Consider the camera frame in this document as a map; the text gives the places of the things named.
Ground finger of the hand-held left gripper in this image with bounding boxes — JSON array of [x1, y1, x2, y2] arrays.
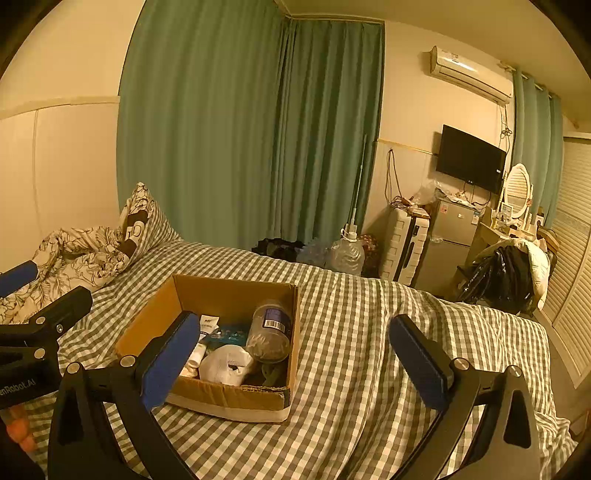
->
[[0, 285, 94, 352], [0, 260, 39, 299]]

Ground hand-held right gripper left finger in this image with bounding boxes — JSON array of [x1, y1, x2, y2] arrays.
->
[[47, 311, 201, 480]]

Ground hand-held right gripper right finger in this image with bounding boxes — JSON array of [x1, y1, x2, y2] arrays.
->
[[389, 314, 541, 480]]

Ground white cream tube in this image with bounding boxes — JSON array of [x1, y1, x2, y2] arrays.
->
[[191, 314, 221, 358]]

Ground white cloth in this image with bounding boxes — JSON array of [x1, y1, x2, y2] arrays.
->
[[199, 345, 257, 385]]

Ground blue floral tissue packet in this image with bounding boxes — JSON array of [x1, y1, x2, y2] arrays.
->
[[203, 324, 251, 346]]

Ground cardboard box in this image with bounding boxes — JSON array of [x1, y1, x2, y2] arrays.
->
[[115, 273, 301, 424]]

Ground grey green plastic hook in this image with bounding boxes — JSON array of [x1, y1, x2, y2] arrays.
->
[[257, 362, 290, 387]]

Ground person's left hand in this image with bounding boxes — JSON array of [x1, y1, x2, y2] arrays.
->
[[4, 405, 38, 457]]

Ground floral duvet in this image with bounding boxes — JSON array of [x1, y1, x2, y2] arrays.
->
[[0, 226, 136, 325]]

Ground white ribbed suitcase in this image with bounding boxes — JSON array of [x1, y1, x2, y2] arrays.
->
[[379, 210, 431, 287]]

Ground silver small fridge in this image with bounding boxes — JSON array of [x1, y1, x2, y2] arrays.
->
[[413, 198, 481, 297]]

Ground dark red floral bag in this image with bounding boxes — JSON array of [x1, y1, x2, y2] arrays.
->
[[362, 233, 382, 278]]

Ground black clothes pile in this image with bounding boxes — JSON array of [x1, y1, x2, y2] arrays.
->
[[461, 244, 537, 315]]

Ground floral pillow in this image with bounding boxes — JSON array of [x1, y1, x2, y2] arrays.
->
[[117, 182, 184, 269]]

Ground large clear water bottle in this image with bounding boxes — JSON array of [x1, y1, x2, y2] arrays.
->
[[329, 224, 366, 277]]

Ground beige dressing table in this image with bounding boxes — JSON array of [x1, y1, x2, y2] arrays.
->
[[471, 220, 550, 265]]

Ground crumpled clear plastic bag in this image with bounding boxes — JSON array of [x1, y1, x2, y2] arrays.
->
[[298, 239, 334, 267]]

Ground white padded jacket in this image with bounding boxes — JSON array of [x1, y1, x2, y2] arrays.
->
[[508, 237, 553, 302]]

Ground black cloth heap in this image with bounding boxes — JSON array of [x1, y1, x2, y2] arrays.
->
[[252, 237, 308, 262]]

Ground white thin pole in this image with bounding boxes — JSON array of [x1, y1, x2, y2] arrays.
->
[[351, 134, 368, 232]]

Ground white louvred wardrobe doors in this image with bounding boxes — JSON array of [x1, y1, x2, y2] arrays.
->
[[538, 134, 591, 389]]

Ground white oval mirror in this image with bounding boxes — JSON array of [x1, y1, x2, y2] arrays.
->
[[501, 163, 534, 219]]

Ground wide green curtain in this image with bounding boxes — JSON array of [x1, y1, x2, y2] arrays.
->
[[116, 0, 296, 251]]

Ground narrow green curtain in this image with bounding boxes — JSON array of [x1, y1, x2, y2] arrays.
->
[[510, 69, 565, 228]]

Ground white air conditioner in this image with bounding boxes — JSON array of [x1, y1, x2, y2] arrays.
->
[[429, 45, 515, 105]]

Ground hanging wall cable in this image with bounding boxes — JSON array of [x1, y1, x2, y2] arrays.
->
[[385, 148, 403, 205]]

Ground black wall television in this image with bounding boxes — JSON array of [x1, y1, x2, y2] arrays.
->
[[436, 124, 507, 195]]

